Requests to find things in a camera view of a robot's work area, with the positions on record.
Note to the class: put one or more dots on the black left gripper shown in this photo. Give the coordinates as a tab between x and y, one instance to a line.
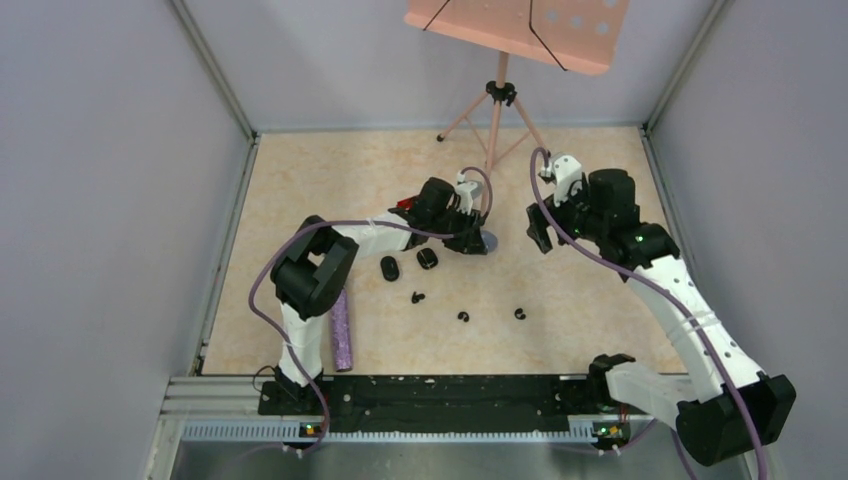
469	238

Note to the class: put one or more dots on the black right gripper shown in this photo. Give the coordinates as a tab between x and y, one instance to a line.
539	227

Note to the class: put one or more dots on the silver blue earbud charging case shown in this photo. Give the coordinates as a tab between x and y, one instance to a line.
490	241

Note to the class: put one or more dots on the black glossy earbud case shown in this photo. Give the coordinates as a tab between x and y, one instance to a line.
427	258

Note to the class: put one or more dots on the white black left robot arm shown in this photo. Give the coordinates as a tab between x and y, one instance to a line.
310	270

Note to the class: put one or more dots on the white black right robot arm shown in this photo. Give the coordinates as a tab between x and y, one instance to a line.
727	405

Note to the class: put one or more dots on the black oval earbud case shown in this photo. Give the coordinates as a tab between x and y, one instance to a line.
389	268

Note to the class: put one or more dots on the red toy window brick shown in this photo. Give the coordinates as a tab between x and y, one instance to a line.
406	204

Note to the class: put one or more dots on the purple glitter microphone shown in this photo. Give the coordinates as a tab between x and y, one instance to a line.
341	339

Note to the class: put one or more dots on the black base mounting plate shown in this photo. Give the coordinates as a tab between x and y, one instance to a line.
446	404

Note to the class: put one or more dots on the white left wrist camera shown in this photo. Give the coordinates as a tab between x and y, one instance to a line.
467	191

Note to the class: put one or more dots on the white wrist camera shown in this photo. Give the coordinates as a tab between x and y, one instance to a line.
467	191
566	174

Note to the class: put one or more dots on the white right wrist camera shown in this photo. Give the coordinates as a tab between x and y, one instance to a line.
566	174

